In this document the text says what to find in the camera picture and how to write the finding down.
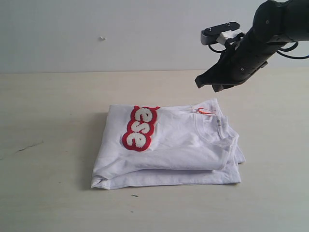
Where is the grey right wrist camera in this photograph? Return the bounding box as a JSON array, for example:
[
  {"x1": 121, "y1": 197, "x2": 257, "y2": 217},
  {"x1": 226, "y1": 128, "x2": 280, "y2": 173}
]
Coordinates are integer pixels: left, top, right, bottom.
[{"x1": 200, "y1": 22, "x2": 245, "y2": 45}]

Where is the orange ribbon tag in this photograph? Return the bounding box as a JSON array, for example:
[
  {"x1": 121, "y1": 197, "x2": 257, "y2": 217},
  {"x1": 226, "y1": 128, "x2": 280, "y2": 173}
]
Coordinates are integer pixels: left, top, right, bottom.
[{"x1": 192, "y1": 107, "x2": 216, "y2": 116}]

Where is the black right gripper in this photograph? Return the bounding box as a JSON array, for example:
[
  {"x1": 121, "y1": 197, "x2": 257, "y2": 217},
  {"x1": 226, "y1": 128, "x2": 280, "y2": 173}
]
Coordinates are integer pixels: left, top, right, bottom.
[{"x1": 195, "y1": 41, "x2": 268, "y2": 92}]

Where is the white t-shirt with red patch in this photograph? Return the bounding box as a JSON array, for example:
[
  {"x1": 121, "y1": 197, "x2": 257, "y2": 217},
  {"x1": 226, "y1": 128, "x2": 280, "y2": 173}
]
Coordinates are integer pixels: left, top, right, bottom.
[{"x1": 91, "y1": 99, "x2": 245, "y2": 190}]

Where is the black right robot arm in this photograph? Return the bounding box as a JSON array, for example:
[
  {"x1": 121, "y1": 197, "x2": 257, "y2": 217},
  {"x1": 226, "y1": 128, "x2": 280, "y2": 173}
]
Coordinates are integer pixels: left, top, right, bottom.
[{"x1": 195, "y1": 0, "x2": 309, "y2": 92}]

